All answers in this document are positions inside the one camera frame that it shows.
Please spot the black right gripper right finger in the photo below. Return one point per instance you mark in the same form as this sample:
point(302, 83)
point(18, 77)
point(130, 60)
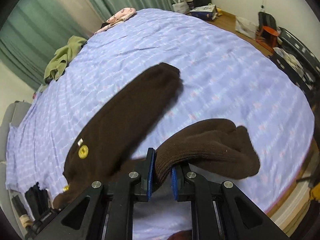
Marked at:
point(220, 211)

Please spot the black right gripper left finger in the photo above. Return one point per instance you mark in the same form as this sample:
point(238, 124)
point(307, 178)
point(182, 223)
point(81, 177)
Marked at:
point(104, 211)

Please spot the dark brown knit pants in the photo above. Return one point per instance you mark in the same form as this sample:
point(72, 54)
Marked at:
point(101, 150)

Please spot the lilac floral bed sheet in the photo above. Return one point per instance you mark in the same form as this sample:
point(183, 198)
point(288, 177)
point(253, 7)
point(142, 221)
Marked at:
point(163, 126)

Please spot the olive green garment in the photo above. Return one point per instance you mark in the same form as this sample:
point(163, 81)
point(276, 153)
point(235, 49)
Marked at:
point(62, 58)

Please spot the black storage rack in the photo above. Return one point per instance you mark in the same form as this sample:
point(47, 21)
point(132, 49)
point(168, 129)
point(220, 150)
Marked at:
point(295, 59)

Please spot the orange stool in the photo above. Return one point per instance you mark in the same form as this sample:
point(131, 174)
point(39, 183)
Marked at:
point(267, 37)

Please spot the green curtain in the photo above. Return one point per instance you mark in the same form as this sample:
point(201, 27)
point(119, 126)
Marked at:
point(35, 29)

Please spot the blue white cardboard box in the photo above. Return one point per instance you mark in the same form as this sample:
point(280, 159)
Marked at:
point(206, 13)

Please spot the white bag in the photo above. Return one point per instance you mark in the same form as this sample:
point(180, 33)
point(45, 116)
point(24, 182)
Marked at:
point(180, 6)

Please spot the pink patterned garment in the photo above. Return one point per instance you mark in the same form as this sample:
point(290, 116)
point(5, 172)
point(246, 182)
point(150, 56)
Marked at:
point(120, 17)

